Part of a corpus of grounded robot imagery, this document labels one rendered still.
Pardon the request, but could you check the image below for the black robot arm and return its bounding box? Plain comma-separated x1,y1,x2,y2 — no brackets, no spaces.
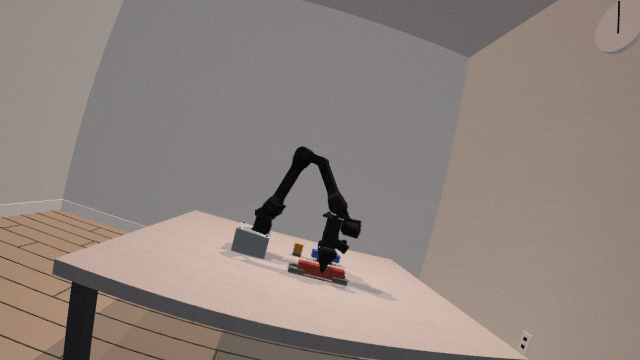
251,146,362,255

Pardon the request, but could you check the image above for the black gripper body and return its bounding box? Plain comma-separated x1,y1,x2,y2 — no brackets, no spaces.
318,230,339,259

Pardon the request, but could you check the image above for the red bar with rectangular socket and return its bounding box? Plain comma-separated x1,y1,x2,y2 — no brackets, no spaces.
297,259,345,280

